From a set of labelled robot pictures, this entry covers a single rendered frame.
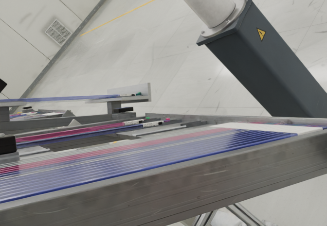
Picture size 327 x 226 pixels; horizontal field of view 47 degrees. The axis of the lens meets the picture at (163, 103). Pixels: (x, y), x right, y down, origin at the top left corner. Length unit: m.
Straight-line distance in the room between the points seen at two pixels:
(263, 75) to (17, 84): 7.51
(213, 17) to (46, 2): 7.82
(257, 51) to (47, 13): 7.83
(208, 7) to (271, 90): 0.40
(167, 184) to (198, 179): 0.04
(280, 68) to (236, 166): 0.94
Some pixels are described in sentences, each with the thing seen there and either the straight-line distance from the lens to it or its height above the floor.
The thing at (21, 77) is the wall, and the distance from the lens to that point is 8.61.
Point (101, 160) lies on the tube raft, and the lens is 0.53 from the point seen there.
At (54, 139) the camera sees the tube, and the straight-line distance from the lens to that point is 0.87.
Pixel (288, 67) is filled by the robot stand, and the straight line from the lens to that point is 1.44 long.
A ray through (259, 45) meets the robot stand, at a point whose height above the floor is 0.57.
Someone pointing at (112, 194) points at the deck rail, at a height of 1.01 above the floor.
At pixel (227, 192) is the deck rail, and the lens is 0.48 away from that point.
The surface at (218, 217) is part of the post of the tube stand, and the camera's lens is 1.81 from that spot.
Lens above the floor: 1.19
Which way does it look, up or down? 24 degrees down
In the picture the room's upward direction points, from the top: 48 degrees counter-clockwise
